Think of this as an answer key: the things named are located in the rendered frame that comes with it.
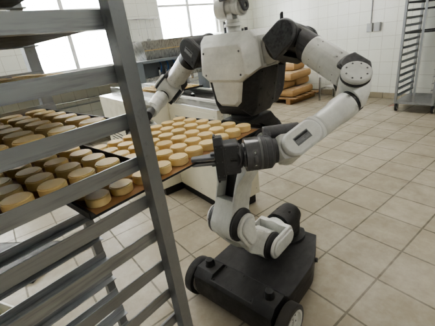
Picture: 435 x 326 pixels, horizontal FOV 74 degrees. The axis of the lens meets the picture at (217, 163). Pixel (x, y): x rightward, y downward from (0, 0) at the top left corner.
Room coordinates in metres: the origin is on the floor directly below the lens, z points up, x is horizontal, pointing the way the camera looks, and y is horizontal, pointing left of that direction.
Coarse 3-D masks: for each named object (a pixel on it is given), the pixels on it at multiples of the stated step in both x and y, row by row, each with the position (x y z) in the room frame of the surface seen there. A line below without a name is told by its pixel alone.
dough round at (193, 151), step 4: (188, 148) 0.75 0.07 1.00; (192, 148) 0.75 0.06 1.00; (196, 148) 0.75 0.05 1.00; (200, 148) 0.74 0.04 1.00; (188, 152) 0.73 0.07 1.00; (192, 152) 0.73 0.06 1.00; (196, 152) 0.73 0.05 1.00; (200, 152) 0.74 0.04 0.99; (188, 156) 0.73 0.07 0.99; (192, 156) 0.73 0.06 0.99
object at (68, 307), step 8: (104, 280) 0.85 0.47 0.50; (112, 280) 0.84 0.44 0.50; (88, 288) 0.80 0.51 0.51; (96, 288) 0.81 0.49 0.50; (80, 296) 0.78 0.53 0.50; (88, 296) 0.78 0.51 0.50; (72, 304) 0.75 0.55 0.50; (80, 304) 0.75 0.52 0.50; (56, 312) 0.72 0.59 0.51; (64, 312) 0.72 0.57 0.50; (48, 320) 0.70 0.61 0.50; (56, 320) 0.70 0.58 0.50
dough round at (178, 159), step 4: (172, 156) 0.71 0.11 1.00; (176, 156) 0.71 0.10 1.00; (180, 156) 0.70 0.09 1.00; (184, 156) 0.70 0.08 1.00; (172, 160) 0.69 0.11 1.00; (176, 160) 0.68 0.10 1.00; (180, 160) 0.68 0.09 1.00; (184, 160) 0.69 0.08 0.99; (188, 160) 0.71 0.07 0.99; (172, 164) 0.69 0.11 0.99; (176, 164) 0.68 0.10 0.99; (180, 164) 0.68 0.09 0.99; (184, 164) 0.69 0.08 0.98
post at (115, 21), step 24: (120, 0) 0.56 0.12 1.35; (120, 24) 0.55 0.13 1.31; (120, 48) 0.54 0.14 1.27; (120, 72) 0.55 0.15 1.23; (144, 120) 0.55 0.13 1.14; (144, 144) 0.55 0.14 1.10; (144, 168) 0.55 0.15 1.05; (168, 216) 0.56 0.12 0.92; (168, 240) 0.55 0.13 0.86; (168, 264) 0.54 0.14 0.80
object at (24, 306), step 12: (84, 264) 0.81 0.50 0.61; (96, 264) 0.83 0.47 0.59; (72, 276) 0.78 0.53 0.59; (48, 288) 0.72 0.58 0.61; (60, 288) 0.74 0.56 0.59; (24, 300) 0.68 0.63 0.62; (36, 300) 0.70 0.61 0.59; (12, 312) 0.65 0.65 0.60; (24, 312) 0.66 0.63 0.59; (0, 324) 0.62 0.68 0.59
